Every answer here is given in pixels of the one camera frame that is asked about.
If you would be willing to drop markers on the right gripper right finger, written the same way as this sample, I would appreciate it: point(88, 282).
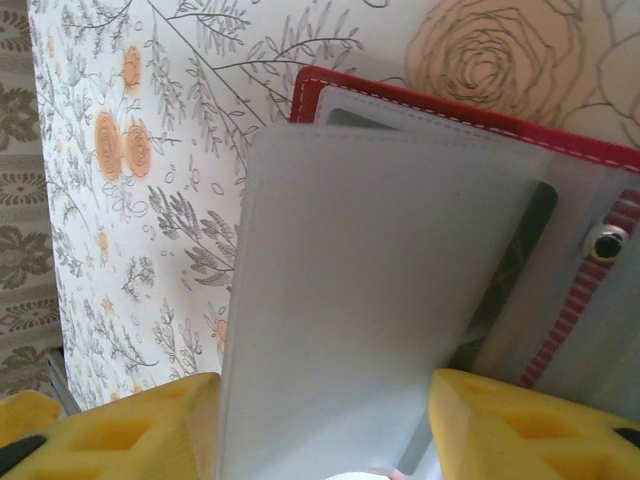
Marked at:
point(540, 440)

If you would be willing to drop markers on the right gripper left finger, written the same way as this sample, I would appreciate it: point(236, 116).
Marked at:
point(125, 440)

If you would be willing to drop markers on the black credit card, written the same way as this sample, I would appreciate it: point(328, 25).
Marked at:
point(360, 117)
point(540, 225)

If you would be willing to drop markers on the red card holder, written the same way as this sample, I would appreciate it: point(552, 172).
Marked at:
point(350, 250)

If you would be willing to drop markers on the floral patterned table cover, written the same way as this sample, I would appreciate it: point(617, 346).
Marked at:
point(175, 200)

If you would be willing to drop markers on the aluminium table edge rail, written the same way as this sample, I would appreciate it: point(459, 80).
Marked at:
point(60, 380)

